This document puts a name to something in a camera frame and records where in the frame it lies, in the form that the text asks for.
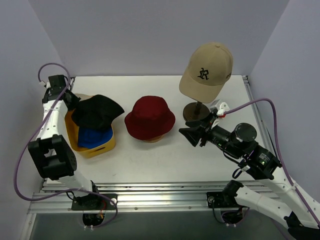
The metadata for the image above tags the black hat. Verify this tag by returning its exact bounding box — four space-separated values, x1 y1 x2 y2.
71 94 125 131

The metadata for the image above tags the dark red hat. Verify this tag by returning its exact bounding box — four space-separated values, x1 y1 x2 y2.
124 95 176 141

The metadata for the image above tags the beige baseball cap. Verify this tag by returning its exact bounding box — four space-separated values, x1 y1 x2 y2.
179 42 234 104

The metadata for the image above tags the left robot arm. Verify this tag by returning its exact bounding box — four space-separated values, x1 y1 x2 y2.
27 74 117 211

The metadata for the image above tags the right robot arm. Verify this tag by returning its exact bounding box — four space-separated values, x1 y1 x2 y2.
179 113 320 240

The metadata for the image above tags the cream mannequin head stand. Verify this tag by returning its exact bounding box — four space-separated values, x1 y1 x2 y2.
182 93 210 122

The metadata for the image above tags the yellow plastic basket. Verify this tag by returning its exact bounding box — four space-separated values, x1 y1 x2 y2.
64 111 116 159

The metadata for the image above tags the light wooden hat stand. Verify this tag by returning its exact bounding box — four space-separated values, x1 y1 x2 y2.
143 134 165 143

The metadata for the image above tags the blue hat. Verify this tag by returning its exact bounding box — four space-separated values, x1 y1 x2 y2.
77 127 113 149

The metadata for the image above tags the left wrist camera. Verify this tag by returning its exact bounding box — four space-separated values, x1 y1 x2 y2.
38 79 51 89

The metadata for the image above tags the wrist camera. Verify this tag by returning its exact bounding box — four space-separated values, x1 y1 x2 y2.
38 79 51 89
209 99 230 129

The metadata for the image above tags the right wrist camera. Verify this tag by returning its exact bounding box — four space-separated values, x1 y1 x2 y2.
209 99 230 129

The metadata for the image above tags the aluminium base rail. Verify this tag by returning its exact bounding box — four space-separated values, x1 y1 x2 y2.
27 181 276 214

